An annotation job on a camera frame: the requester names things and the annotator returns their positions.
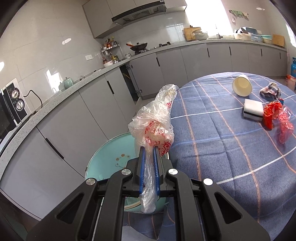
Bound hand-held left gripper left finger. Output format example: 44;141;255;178
25;146;146;241

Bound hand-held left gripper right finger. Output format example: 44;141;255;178
153;146;271;241

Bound teal cartoon print bin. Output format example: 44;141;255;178
84;132;170;214

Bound clear red print plastic bag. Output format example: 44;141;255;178
128;84;178;214

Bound white black sponge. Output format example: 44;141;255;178
243;98;264;122

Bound white paper cup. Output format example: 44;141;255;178
232;74;253;97

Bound pink plastic wrap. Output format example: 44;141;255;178
276;105;295;144

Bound blue plaid tablecloth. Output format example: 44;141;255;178
121;72;296;241

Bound teal kettle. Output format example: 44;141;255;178
58;76;75;91

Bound black wok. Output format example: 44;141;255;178
126;42;148;52

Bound gas stove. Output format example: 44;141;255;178
134;42;172;55

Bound metal spice rack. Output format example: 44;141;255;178
100;37;121;64

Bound spice rack with bottles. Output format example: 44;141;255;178
102;37;119;63

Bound wooden cutting board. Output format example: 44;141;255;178
183;27;202;42

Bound silver black microwave oven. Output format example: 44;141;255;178
0;77;31;158

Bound black range hood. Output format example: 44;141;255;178
111;0;167;25

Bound white plastic container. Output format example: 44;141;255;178
233;32;251;40

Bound bright window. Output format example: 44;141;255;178
185;0;234;37

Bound blue dish rack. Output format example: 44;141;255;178
243;27;263;42

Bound light wooden board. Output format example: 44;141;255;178
272;34;285;48

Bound black power cable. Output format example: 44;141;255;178
22;90;43;116

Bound grey wall cabinets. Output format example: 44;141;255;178
83;0;188;39

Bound hanging wall cloths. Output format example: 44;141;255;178
229;9;250;23

